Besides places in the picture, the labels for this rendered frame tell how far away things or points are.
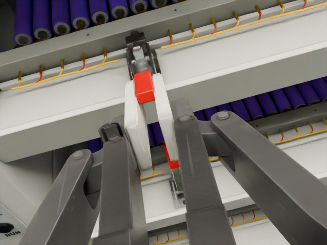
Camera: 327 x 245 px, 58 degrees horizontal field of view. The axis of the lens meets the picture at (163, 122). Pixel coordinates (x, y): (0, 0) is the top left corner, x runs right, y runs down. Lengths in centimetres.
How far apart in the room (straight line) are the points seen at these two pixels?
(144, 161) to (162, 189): 26
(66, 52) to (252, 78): 17
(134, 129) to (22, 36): 21
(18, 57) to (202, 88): 17
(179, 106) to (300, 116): 29
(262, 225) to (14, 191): 43
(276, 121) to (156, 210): 20
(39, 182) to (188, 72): 23
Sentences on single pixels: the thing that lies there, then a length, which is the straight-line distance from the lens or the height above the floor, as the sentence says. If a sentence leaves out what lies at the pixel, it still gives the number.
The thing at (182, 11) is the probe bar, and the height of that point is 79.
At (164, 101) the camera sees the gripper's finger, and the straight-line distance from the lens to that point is 17.
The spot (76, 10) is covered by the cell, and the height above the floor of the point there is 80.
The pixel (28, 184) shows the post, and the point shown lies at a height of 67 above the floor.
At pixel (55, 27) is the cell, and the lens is 33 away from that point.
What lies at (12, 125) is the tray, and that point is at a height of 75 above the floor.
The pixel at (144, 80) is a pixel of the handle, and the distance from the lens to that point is 20.
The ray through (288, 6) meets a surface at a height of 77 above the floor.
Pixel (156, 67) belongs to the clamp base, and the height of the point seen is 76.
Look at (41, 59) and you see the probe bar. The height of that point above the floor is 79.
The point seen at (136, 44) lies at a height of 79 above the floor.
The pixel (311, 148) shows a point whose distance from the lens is 45.
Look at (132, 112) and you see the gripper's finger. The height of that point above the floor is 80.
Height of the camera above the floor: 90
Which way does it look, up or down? 42 degrees down
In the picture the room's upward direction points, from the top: 17 degrees counter-clockwise
